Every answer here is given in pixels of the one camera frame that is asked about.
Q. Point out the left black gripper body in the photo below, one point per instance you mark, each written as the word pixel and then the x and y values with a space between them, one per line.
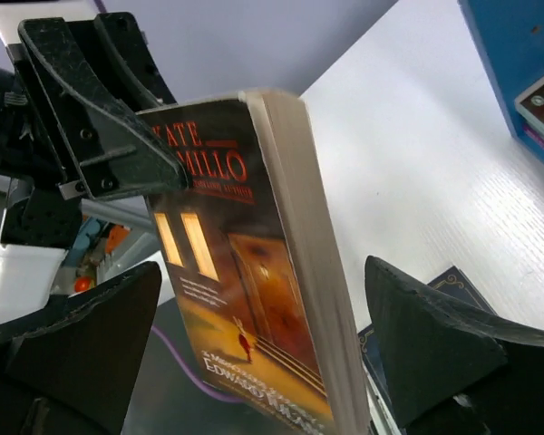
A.
pixel 35 114

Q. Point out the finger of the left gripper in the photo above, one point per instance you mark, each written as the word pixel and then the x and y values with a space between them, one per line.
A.
pixel 116 154
pixel 116 49

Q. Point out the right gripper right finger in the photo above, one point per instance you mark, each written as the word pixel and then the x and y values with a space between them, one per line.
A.
pixel 450 367

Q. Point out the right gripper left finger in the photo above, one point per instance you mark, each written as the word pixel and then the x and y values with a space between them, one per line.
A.
pixel 70 368

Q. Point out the Nineteen Eighty-Four blue book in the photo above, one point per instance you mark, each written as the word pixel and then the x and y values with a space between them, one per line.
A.
pixel 451 282

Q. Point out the dark door cover book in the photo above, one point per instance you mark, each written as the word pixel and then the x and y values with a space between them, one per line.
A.
pixel 252 258

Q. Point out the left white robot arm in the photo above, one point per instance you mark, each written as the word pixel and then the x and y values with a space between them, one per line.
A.
pixel 27 273

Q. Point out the blue and yellow bookshelf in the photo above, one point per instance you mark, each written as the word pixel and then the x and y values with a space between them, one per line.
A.
pixel 509 38

